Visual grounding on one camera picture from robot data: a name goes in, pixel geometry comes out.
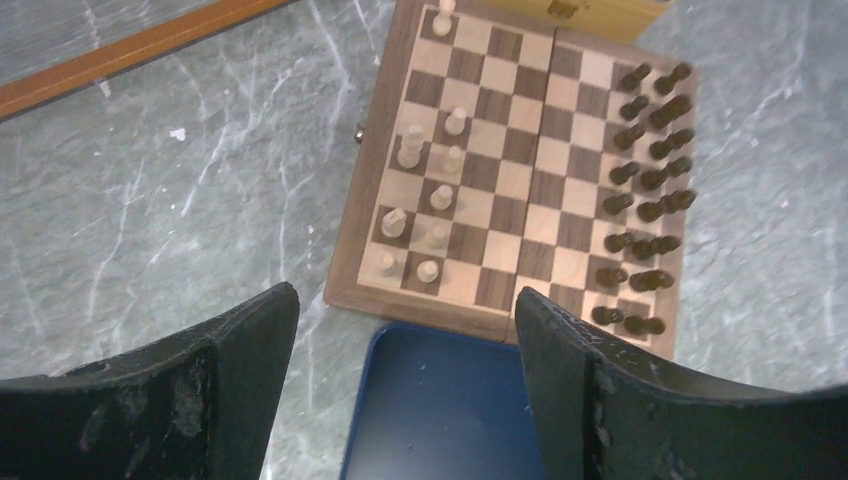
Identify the dark chess pieces group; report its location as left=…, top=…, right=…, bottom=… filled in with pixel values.
left=584, top=60, right=696, bottom=344

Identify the gold metal tin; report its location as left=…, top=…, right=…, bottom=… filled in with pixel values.
left=490, top=0, right=674, bottom=43

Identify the light wooden knight piece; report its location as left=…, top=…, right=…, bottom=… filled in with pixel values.
left=380, top=208, right=408, bottom=238

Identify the light wooden queen piece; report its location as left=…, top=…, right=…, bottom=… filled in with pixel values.
left=444, top=107, right=467, bottom=136

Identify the light wooden pawn piece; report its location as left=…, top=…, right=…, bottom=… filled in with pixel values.
left=416, top=260, right=440, bottom=283

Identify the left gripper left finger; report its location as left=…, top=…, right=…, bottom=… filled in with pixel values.
left=1, top=282, right=300, bottom=479

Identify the light wooden rook piece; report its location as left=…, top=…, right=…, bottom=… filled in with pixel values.
left=377, top=252, right=397, bottom=276

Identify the blue square tray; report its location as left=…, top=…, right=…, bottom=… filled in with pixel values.
left=340, top=323, right=545, bottom=480

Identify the wooden chess board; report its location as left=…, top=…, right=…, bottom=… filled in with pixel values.
left=325, top=1, right=684, bottom=358

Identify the light wooden king piece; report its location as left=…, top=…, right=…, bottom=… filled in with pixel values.
left=397, top=124, right=424, bottom=169

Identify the wooden shelf rack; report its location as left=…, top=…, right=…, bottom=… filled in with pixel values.
left=1, top=0, right=286, bottom=119

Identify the light wooden bishop piece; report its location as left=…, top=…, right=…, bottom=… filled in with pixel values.
left=440, top=146, right=463, bottom=175

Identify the light wooden rook corner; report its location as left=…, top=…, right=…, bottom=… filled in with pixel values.
left=431, top=0, right=456, bottom=37

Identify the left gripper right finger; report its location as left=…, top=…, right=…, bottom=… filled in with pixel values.
left=515, top=287, right=847, bottom=479

